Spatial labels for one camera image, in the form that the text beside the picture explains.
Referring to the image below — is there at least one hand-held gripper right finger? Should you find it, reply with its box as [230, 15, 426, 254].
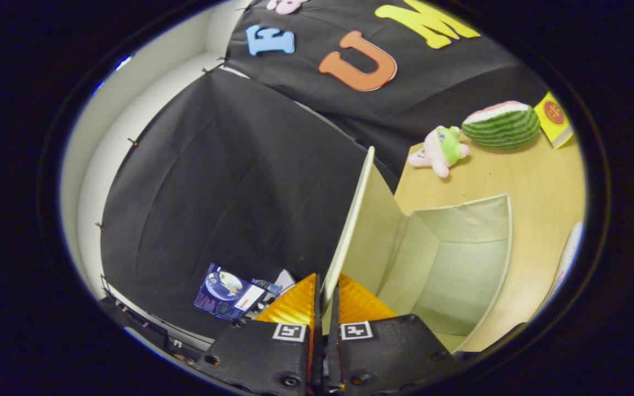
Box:
[325, 273, 463, 396]

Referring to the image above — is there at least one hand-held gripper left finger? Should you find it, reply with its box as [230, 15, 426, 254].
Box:
[195, 273, 324, 396]

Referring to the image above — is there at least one pale green fabric storage box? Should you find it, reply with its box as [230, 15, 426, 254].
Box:
[321, 146, 513, 353]

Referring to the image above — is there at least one blue printed carton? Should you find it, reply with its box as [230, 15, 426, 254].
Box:
[194, 263, 267, 321]

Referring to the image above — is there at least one small white packaging item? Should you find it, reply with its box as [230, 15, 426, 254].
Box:
[251, 269, 296, 317]

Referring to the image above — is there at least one black backdrop cloth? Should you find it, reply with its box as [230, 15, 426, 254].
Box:
[100, 0, 549, 339]

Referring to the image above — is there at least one pink and green plush toy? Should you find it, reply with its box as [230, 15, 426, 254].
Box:
[408, 126, 469, 179]

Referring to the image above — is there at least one watermelon slice plush toy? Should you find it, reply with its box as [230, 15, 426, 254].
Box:
[461, 101, 541, 150]

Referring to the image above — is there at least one yellow book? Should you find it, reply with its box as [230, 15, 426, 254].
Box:
[533, 92, 575, 150]

